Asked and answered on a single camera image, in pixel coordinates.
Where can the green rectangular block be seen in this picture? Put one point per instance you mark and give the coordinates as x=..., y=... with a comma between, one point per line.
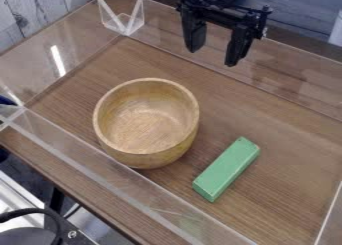
x=224, y=169

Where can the black table leg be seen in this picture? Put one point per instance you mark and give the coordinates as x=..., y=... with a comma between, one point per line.
x=56, y=200

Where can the brown wooden bowl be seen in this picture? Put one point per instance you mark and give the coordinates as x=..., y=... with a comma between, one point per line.
x=145, y=121

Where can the black metal bracket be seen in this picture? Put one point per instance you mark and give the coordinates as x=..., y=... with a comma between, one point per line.
x=65, y=233

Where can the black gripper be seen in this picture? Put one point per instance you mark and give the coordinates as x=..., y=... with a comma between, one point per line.
x=226, y=13

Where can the clear acrylic tray walls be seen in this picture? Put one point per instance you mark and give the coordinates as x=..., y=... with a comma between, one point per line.
x=187, y=153

